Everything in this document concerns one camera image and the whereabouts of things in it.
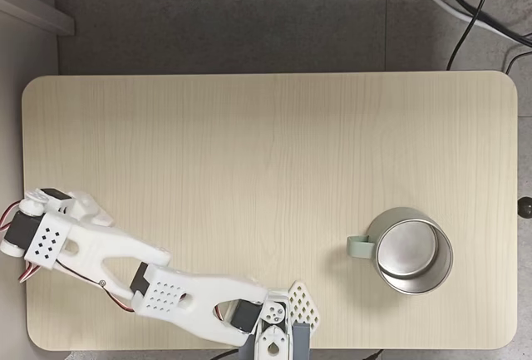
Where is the sage green steel mug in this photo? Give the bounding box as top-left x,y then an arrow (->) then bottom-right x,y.
346,206 -> 455,296

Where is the black power cable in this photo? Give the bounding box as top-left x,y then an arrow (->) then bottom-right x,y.
209,347 -> 243,360

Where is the thick white cable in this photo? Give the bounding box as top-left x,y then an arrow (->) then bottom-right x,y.
406,0 -> 532,48

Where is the short black cable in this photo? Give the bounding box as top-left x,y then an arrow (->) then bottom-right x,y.
505,52 -> 532,75

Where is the white shelf board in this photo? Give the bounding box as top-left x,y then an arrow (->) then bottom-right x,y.
0,0 -> 76,37

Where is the thin black cable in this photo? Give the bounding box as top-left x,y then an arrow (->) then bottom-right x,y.
446,0 -> 492,72

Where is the black round knob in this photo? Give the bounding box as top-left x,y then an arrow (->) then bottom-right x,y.
516,196 -> 532,220

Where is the grey table clamp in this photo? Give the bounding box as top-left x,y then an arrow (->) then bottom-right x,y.
292,321 -> 312,360
238,332 -> 257,360

